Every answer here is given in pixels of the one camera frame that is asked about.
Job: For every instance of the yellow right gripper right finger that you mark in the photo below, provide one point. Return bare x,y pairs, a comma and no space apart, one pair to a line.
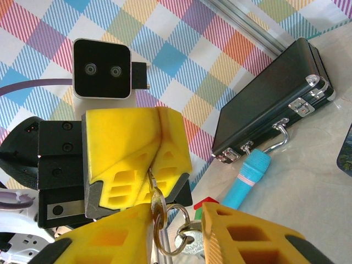
247,242

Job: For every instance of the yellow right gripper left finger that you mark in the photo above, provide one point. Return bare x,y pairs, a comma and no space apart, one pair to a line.
110,242

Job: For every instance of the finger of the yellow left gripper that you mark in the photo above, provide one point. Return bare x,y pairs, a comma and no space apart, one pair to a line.
173,154
118,148

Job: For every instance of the brass key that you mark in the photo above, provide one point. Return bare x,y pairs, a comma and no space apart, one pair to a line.
157,200

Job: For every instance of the silver key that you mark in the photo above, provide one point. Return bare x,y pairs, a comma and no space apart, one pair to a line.
192,236

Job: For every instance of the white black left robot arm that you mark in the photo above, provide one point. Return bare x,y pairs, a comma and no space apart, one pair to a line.
19,242

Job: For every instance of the red and green block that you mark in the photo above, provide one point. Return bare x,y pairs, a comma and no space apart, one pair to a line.
203,204

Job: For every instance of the blue pen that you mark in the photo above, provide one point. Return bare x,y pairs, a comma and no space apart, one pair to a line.
247,178

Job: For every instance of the black hard case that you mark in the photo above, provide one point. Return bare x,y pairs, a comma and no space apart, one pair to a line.
261,104

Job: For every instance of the starry night tin box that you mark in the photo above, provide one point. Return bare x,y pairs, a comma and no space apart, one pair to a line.
346,156

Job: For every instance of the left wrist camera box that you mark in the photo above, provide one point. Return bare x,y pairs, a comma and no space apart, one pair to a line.
101,68

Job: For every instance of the aluminium frame post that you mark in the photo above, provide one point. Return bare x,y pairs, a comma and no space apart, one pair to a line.
247,22

